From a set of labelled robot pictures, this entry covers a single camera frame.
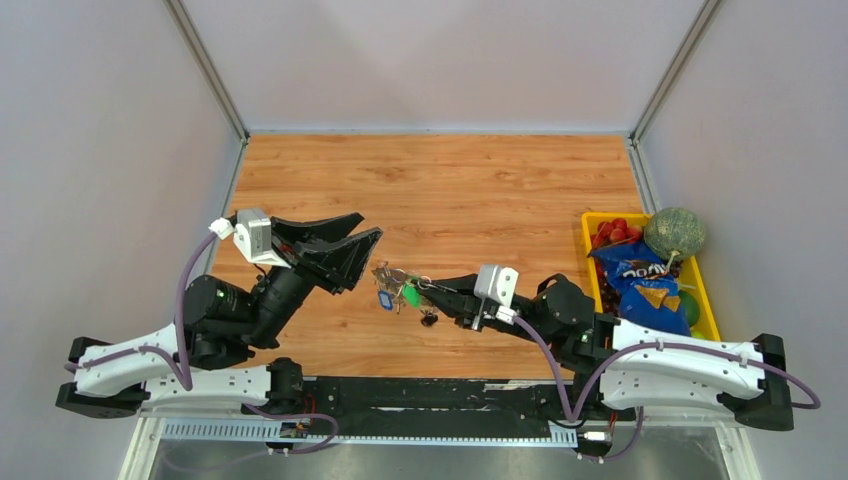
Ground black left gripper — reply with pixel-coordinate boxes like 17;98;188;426
241;212;387;350

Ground black key tag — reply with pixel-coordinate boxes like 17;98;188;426
420;312;439;328

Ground green key tag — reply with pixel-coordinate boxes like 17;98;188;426
401;284;421;308

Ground blue key tag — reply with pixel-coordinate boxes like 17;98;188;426
377;290;394;311

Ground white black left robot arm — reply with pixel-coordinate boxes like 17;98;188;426
55;208;383;419

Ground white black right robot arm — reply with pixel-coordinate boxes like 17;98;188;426
412;266;794;431

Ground dark grapes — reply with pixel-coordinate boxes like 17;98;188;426
595;261;621;314

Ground red strawberries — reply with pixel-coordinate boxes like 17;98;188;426
590;217;643;249

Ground blue chips bag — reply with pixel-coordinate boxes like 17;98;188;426
589;241;690;336

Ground green melon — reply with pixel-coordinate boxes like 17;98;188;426
643;207;707;261

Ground green lime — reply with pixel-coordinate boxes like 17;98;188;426
679;290;701;328

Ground yellow plastic bin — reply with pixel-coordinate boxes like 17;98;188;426
580;211;721;341

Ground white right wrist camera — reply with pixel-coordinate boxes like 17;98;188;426
473;264;519;324

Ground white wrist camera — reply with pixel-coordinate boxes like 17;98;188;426
473;264;519;324
208;208;291;268

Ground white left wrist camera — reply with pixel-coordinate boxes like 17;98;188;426
208;208;291;268

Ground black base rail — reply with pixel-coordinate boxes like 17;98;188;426
245;374;637;442

